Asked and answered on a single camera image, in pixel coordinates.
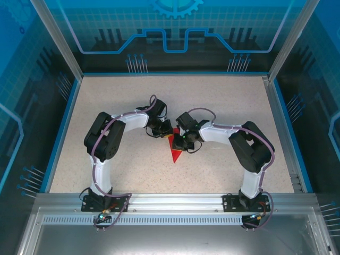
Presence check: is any aluminium frame post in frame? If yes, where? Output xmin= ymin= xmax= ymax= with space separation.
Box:
xmin=29 ymin=0 xmax=84 ymax=80
xmin=267 ymin=0 xmax=313 ymax=82

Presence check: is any grey metal tray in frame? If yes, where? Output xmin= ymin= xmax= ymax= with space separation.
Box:
xmin=15 ymin=207 xmax=337 ymax=255

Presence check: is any slotted grey cable duct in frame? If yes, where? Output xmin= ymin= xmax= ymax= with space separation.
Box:
xmin=41 ymin=216 xmax=268 ymax=226

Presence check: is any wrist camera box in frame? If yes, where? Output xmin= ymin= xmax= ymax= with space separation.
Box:
xmin=148 ymin=98 xmax=167 ymax=117
xmin=175 ymin=112 xmax=199 ymax=131

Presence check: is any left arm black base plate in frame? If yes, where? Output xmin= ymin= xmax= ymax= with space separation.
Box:
xmin=81 ymin=194 xmax=130 ymax=213

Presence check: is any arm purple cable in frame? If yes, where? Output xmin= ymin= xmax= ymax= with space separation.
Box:
xmin=90 ymin=95 xmax=158 ymax=232
xmin=187 ymin=107 xmax=277 ymax=232

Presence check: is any blue table edge strip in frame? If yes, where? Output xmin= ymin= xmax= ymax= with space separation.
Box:
xmin=272 ymin=79 xmax=315 ymax=194
xmin=39 ymin=78 xmax=82 ymax=194

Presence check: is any cable connector plug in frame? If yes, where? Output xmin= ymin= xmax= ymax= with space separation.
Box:
xmin=248 ymin=211 xmax=268 ymax=222
xmin=96 ymin=208 xmax=112 ymax=223

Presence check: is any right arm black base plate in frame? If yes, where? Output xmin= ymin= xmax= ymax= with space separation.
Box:
xmin=222 ymin=193 xmax=272 ymax=213

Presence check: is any aluminium mounting rail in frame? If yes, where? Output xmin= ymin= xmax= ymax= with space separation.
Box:
xmin=36 ymin=192 xmax=318 ymax=213

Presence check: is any left cable connector plug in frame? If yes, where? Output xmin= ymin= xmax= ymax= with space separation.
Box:
xmin=96 ymin=208 xmax=112 ymax=223

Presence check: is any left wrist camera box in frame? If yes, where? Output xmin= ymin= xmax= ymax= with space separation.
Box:
xmin=148 ymin=98 xmax=167 ymax=117

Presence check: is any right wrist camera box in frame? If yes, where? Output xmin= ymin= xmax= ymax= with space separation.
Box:
xmin=175 ymin=112 xmax=199 ymax=131

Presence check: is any right cable connector plug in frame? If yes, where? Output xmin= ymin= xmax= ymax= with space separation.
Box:
xmin=248 ymin=211 xmax=268 ymax=222

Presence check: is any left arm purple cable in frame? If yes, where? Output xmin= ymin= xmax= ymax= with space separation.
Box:
xmin=90 ymin=95 xmax=158 ymax=232

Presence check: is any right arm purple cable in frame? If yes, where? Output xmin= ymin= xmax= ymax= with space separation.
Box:
xmin=187 ymin=107 xmax=277 ymax=232

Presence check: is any aluminium side rail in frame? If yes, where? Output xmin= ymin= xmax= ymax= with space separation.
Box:
xmin=261 ymin=75 xmax=304 ymax=193

